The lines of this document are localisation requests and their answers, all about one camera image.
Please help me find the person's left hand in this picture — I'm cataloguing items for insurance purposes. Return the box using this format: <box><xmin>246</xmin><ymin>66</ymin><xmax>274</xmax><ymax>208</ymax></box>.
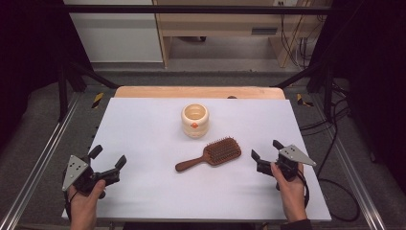
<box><xmin>67</xmin><ymin>178</ymin><xmax>107</xmax><ymax>213</ymax></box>

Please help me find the person's right hand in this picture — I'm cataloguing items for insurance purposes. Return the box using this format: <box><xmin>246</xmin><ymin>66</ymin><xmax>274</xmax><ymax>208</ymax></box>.
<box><xmin>270</xmin><ymin>161</ymin><xmax>308</xmax><ymax>209</ymax></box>

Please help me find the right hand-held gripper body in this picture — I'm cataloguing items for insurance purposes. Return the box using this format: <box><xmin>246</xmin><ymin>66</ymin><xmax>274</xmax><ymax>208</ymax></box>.
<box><xmin>256</xmin><ymin>144</ymin><xmax>317</xmax><ymax>182</ymax></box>

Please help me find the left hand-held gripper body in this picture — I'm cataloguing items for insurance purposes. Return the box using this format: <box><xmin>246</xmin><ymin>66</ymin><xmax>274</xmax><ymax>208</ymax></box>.
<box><xmin>61</xmin><ymin>154</ymin><xmax>122</xmax><ymax>196</ymax></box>

